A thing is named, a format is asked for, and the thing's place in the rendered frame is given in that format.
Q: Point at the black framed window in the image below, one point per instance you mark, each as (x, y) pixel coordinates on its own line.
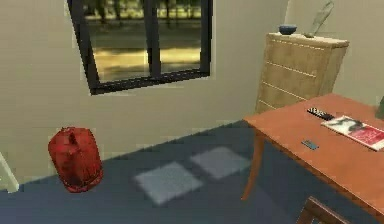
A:
(146, 43)

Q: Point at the red bag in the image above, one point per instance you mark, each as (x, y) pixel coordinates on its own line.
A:
(76, 159)

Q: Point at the orange wooden table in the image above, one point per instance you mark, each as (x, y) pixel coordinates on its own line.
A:
(333, 156)

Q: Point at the dark green object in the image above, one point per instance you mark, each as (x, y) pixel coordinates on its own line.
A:
(380, 108)

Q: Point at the pale grey glass vase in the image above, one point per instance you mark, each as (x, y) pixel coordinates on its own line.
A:
(319, 20)

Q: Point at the small blue phone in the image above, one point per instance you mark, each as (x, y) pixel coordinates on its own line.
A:
(310, 144)

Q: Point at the blue bowl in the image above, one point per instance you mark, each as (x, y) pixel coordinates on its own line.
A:
(287, 29)

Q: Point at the red and white magazine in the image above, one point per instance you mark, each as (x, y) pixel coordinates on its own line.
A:
(358, 131)

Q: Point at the black remote control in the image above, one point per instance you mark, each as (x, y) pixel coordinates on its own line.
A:
(320, 113)

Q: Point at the white object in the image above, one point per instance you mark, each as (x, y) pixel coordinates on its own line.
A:
(6, 176)

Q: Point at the beige chest of drawers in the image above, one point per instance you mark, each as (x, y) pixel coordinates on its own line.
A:
(293, 71)

